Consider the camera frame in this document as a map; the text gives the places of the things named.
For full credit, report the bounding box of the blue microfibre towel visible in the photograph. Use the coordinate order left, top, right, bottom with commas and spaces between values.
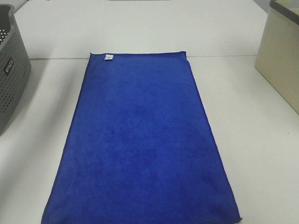
41, 51, 241, 224

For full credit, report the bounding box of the white towel label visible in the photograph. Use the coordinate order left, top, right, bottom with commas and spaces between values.
104, 54, 114, 60

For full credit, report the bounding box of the grey perforated plastic basket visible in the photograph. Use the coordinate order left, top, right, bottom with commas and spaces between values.
0, 4, 31, 133

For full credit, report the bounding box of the beige fabric storage box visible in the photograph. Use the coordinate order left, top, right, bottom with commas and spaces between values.
255, 0, 299, 112

